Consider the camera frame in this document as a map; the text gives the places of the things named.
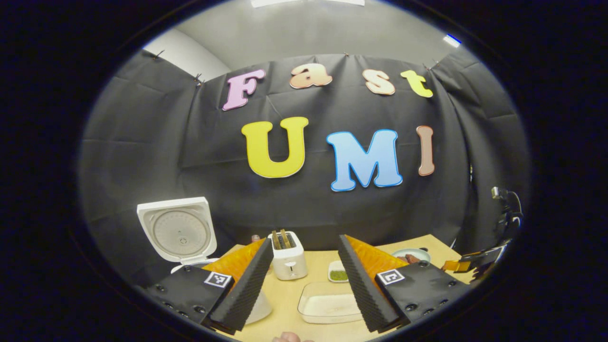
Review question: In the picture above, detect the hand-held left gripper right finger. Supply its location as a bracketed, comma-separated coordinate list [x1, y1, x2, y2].
[338, 234, 471, 333]

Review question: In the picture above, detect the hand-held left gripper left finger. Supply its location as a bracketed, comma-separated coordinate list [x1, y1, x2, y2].
[142, 237, 275, 332]

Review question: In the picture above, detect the clear box of rice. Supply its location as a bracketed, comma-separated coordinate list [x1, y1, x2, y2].
[298, 282, 364, 324]

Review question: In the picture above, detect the white rice cooker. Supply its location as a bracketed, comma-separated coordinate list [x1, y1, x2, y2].
[137, 197, 274, 326]

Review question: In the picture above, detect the white divided bean dish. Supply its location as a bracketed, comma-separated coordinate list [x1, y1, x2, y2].
[328, 260, 350, 284]

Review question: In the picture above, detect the white toaster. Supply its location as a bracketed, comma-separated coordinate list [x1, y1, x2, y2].
[267, 229, 308, 281]

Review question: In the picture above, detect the pale green plate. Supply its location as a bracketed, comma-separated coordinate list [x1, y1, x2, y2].
[392, 248, 431, 266]

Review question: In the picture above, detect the black backdrop cloth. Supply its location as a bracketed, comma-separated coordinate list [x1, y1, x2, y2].
[78, 47, 530, 285]

